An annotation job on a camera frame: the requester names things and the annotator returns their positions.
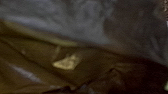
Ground clear plastic trash bag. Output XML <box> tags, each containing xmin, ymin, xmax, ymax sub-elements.
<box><xmin>0</xmin><ymin>0</ymin><xmax>168</xmax><ymax>94</ymax></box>

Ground yellow paper scrap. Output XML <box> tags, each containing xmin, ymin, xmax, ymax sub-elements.
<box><xmin>51</xmin><ymin>54</ymin><xmax>81</xmax><ymax>71</ymax></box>

